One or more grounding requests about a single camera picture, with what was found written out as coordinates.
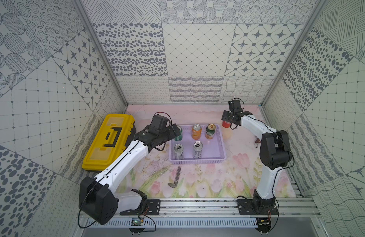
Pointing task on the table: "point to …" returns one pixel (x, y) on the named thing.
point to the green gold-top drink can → (210, 131)
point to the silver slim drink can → (178, 149)
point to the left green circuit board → (135, 222)
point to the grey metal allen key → (174, 185)
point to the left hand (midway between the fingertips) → (174, 129)
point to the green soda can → (179, 138)
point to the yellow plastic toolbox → (115, 133)
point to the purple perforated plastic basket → (213, 151)
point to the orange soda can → (196, 132)
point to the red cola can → (226, 124)
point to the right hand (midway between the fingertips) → (229, 117)
